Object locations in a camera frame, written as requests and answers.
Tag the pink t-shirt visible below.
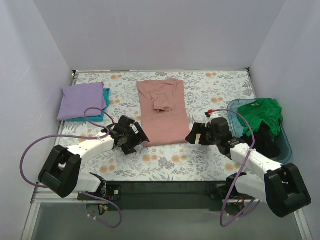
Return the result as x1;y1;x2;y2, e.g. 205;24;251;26
137;78;190;147

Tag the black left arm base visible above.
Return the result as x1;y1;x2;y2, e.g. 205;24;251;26
88;184;123;201

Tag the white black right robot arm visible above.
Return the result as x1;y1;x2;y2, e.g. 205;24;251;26
185;117;312;218

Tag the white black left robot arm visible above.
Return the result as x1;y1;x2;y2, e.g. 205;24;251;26
38;116;149;200

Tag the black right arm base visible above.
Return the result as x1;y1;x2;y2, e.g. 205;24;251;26
205;173;237;200

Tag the blue plastic bin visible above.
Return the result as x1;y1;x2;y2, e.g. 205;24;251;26
227;98;293;164

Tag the black t-shirt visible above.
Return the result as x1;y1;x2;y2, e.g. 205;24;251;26
253;122;281;159

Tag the green t-shirt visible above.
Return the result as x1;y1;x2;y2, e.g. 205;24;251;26
237;98;284;140

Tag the folded purple t-shirt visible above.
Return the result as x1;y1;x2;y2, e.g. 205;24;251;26
57;82;107;121

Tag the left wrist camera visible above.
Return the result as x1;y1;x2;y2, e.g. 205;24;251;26
108;115;138;134

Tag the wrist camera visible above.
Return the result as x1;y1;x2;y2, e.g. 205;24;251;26
108;115;138;134
205;109;219;123

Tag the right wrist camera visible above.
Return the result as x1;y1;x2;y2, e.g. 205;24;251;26
205;109;219;123

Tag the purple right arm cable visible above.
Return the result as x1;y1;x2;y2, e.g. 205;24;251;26
209;108;261;228

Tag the aluminium frame rail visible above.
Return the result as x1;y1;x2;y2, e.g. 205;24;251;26
19;69;313;240

